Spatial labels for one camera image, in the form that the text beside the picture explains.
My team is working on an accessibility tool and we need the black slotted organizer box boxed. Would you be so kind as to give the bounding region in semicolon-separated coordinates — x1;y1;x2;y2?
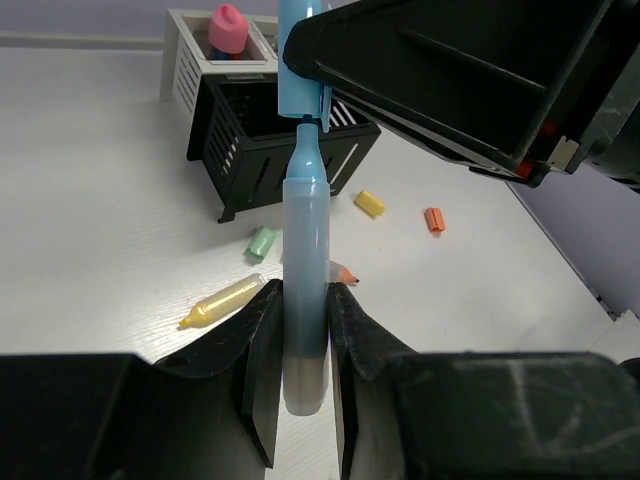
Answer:
186;75;380;223

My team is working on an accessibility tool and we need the white slotted organizer box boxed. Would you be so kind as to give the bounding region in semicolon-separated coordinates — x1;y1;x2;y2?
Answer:
160;9;278;122

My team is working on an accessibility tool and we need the pink bottle of pens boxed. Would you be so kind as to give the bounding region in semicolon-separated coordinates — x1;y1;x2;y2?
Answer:
208;3;249;60

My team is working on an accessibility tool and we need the orange marker cap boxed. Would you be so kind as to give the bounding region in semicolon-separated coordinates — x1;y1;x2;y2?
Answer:
424;207;446;234

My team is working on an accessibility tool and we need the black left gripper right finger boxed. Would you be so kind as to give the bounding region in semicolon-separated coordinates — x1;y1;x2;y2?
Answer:
327;283;639;479

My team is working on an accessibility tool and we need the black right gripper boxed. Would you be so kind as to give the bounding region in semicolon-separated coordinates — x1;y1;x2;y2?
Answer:
305;1;639;188

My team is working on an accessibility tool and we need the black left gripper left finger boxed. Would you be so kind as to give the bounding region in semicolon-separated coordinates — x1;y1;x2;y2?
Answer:
1;280;283;479

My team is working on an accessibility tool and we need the blue marker cap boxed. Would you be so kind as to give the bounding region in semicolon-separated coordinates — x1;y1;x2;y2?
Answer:
277;0;332;133

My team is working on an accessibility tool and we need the clear yellow highlighter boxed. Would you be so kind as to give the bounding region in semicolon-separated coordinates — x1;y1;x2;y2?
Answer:
178;273;266;330

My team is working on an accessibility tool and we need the yellow marker cap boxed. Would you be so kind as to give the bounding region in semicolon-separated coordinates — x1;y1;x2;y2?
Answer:
354;190;385;218

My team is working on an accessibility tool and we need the green marker cap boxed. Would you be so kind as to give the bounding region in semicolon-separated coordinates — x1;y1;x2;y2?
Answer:
244;226;277;264

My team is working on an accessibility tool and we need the clear orange-tip marker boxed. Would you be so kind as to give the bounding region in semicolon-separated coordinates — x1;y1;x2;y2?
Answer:
329;261;360;286

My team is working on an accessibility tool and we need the clear blue-tip marker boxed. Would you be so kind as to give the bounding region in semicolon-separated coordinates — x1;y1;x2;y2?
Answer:
282;117;330;416

